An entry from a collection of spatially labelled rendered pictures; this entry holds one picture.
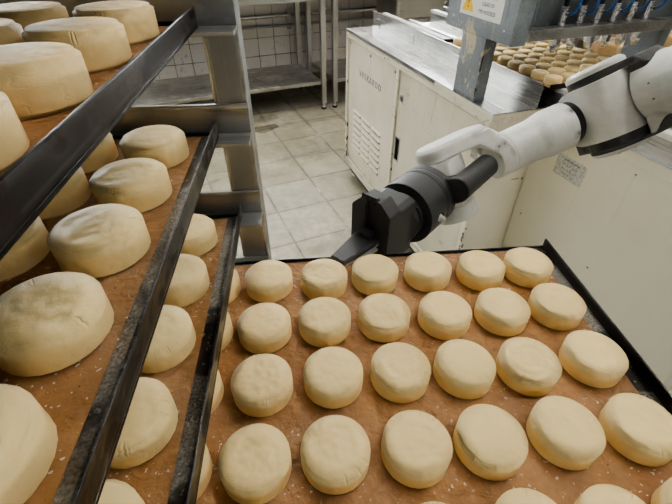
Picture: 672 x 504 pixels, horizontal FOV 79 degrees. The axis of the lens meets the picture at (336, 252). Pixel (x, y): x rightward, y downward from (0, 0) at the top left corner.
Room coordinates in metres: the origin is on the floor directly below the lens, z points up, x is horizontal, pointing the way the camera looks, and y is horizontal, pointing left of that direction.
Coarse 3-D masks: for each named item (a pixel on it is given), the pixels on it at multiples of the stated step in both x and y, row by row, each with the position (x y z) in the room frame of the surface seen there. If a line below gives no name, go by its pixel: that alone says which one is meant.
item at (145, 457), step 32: (192, 224) 0.32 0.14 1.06; (224, 224) 0.34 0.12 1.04; (192, 256) 0.27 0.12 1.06; (192, 288) 0.23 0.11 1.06; (160, 320) 0.20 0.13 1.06; (192, 320) 0.21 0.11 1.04; (160, 352) 0.17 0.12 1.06; (192, 352) 0.18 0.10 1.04; (160, 384) 0.15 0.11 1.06; (128, 416) 0.12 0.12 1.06; (160, 416) 0.12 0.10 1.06; (128, 448) 0.10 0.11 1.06; (160, 448) 0.11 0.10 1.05; (128, 480) 0.10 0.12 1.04; (160, 480) 0.10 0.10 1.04
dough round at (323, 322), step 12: (312, 300) 0.28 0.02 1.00; (324, 300) 0.28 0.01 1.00; (336, 300) 0.28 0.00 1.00; (300, 312) 0.26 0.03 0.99; (312, 312) 0.26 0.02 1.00; (324, 312) 0.26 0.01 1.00; (336, 312) 0.26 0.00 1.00; (348, 312) 0.26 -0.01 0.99; (300, 324) 0.25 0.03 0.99; (312, 324) 0.25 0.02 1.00; (324, 324) 0.25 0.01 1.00; (336, 324) 0.25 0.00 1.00; (348, 324) 0.25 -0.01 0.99; (312, 336) 0.24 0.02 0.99; (324, 336) 0.24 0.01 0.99; (336, 336) 0.24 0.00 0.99
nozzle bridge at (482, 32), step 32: (480, 0) 1.33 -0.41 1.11; (512, 0) 1.21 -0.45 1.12; (544, 0) 1.30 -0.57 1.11; (576, 0) 1.34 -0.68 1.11; (608, 0) 1.38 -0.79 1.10; (640, 0) 1.42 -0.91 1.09; (480, 32) 1.31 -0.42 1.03; (512, 32) 1.18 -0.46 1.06; (544, 32) 1.25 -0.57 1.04; (576, 32) 1.29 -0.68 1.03; (608, 32) 1.33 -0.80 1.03; (480, 64) 1.28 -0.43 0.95; (480, 96) 1.28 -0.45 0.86
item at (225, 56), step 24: (240, 24) 0.40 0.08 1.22; (216, 48) 0.37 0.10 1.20; (240, 48) 0.37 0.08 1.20; (216, 72) 0.37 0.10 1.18; (240, 72) 0.37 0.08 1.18; (216, 96) 0.37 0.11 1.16; (240, 96) 0.37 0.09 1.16; (240, 168) 0.37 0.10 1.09; (264, 216) 0.38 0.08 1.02; (240, 240) 0.37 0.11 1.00; (264, 240) 0.37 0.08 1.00
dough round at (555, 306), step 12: (540, 288) 0.29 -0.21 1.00; (552, 288) 0.29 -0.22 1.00; (564, 288) 0.29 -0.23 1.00; (528, 300) 0.29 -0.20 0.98; (540, 300) 0.28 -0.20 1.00; (552, 300) 0.28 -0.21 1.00; (564, 300) 0.28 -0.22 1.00; (576, 300) 0.28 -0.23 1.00; (540, 312) 0.27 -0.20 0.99; (552, 312) 0.26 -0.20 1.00; (564, 312) 0.26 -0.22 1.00; (576, 312) 0.26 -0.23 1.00; (552, 324) 0.26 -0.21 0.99; (564, 324) 0.25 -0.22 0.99; (576, 324) 0.26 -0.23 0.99
